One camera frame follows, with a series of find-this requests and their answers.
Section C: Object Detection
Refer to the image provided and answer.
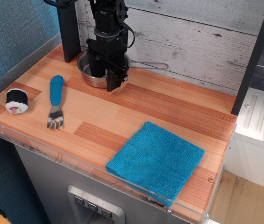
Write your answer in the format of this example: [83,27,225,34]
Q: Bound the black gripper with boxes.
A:
[86,29,129,91]

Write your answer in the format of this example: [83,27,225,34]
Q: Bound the blue folded cloth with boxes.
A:
[106,122,205,207]

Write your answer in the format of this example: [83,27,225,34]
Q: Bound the blue handled metal fork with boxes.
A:
[47,75,64,130]

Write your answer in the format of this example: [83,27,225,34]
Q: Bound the stainless steel pot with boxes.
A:
[78,53,169,89]

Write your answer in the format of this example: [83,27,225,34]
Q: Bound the dark right vertical post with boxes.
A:
[231,20,264,116]

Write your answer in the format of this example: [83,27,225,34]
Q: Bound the white ridged side unit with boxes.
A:
[224,88,264,186]

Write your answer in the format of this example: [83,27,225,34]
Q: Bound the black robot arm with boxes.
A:
[86,0,129,91]

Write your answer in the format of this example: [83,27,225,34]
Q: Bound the grey cabinet with buttons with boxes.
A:
[15,146,185,224]

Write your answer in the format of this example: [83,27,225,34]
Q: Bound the dark vertical post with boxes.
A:
[231,20,264,116]
[57,5,81,63]

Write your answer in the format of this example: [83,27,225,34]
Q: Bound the clear acrylic table edge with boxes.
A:
[0,111,236,224]

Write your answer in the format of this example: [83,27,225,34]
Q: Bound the plush sushi roll toy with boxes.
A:
[5,88,29,114]

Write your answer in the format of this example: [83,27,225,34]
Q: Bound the dark left vertical post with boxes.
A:
[57,5,81,63]

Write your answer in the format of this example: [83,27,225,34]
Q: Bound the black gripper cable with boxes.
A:
[120,23,135,49]

